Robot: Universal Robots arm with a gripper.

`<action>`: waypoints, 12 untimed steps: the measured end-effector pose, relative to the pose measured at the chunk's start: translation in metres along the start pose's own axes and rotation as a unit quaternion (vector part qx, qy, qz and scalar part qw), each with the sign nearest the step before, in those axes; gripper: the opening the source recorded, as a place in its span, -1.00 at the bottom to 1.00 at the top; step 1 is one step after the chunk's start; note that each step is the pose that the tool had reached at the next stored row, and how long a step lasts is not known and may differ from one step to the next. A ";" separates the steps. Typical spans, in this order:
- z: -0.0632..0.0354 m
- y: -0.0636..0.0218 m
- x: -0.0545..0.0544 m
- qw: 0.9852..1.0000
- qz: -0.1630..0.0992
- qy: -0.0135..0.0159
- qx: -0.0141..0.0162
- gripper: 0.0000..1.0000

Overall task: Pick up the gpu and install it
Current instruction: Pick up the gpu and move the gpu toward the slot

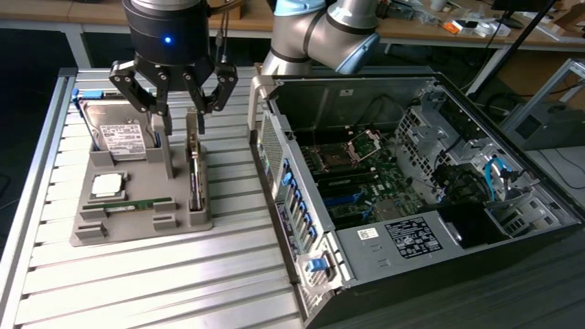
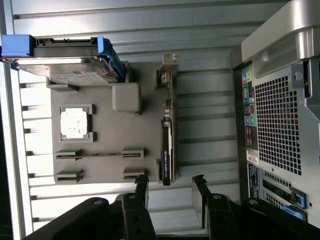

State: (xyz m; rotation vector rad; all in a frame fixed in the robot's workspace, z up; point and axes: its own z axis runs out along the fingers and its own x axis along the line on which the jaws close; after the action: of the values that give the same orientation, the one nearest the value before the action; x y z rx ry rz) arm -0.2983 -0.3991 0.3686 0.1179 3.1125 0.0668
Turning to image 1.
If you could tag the silver socket cover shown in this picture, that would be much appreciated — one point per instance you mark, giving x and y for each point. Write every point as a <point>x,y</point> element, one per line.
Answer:
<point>365,144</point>

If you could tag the blue case latch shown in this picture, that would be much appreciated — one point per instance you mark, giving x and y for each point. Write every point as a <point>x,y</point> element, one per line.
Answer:
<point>316,266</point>

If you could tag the silver CPU chip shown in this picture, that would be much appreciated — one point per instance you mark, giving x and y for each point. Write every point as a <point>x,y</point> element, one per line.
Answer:
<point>107,185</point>

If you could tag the orange white small box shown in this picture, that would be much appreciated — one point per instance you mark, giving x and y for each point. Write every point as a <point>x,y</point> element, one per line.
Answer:
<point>457,27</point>

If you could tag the silver hard disk white label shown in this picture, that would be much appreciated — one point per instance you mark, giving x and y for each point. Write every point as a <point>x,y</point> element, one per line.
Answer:
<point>119,133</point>

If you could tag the grey computer tower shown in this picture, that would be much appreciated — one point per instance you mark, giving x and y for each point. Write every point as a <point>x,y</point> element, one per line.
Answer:
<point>548,127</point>

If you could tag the silver disk bay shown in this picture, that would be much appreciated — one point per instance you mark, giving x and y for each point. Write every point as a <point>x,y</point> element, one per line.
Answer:
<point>516,219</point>

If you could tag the black slanted pole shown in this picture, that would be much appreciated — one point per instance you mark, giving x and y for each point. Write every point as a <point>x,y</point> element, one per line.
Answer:
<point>517,41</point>

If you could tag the brown cardboard box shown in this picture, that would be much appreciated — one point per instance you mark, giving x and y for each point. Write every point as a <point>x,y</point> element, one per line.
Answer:
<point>233,10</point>

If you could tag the green RAM stick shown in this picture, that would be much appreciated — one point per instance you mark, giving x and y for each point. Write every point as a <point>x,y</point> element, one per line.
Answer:
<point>137,204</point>

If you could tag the brown cardboard piece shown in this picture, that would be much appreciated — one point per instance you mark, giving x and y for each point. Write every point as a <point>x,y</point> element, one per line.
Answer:
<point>570,17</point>

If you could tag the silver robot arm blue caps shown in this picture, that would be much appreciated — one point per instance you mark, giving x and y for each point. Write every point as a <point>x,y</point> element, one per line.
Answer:
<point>320,31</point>

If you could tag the green motherboard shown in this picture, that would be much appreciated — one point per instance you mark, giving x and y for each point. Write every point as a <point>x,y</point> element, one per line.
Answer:
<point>388,185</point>

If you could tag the blue expansion slot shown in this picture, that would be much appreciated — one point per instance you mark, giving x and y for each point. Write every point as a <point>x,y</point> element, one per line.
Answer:
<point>343,201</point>

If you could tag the black monitor stand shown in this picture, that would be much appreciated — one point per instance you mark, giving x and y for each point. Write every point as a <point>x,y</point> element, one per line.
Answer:
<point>512,20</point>

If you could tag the grey power supply unit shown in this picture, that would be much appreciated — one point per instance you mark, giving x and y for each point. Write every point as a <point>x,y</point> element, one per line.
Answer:
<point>365,260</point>

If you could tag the black CPU socket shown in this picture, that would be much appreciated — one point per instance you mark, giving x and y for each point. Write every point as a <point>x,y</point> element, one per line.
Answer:
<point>333,158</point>

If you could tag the black plastic shroud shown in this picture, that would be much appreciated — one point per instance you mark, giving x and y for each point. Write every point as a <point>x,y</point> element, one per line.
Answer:
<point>471,226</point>

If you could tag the grey chipset heatsink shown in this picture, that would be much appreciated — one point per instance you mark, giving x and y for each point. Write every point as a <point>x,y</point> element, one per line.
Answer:
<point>388,209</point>

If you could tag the grey plastic parts rack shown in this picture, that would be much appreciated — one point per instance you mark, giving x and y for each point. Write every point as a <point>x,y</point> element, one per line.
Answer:
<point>137,219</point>

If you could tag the open black grey PC case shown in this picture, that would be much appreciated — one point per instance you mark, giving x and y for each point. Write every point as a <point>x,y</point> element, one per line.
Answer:
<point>503,274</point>

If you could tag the aluminium profile frame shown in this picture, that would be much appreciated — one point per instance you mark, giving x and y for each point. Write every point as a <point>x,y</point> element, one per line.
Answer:
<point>564,73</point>

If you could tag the black RAM stick in slot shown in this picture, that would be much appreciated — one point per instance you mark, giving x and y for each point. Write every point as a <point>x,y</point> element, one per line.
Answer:
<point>347,181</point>

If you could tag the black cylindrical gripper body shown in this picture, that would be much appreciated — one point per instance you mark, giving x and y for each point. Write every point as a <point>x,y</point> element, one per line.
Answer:
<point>164,24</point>

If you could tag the green graphics card black cooler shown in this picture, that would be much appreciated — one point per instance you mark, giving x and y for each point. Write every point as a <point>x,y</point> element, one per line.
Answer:
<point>195,178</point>

